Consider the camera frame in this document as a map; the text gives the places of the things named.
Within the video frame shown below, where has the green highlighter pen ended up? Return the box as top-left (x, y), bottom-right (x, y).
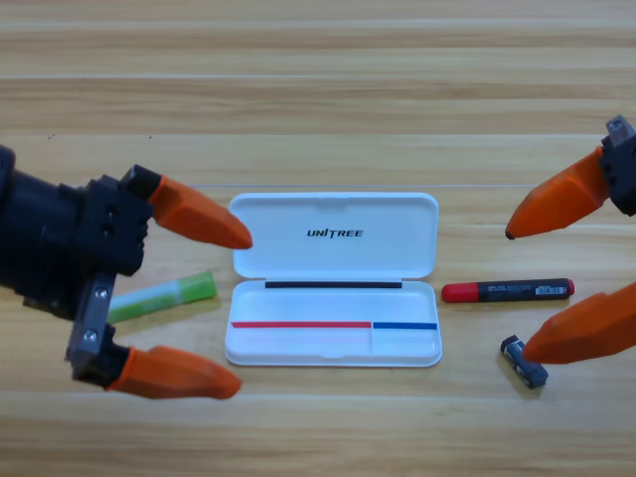
top-left (105, 268), bottom-right (221, 326)

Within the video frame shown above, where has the white Unitree pencil case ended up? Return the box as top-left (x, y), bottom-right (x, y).
top-left (224, 191), bottom-right (444, 370)

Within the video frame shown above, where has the red and black marker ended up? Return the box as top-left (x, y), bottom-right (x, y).
top-left (440, 277), bottom-right (576, 305)

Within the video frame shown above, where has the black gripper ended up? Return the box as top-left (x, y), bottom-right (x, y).
top-left (504, 114), bottom-right (636, 241)
top-left (0, 143), bottom-right (254, 383)

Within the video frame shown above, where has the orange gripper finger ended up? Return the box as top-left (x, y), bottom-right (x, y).
top-left (73, 340), bottom-right (243, 401)
top-left (522, 281), bottom-right (636, 367)

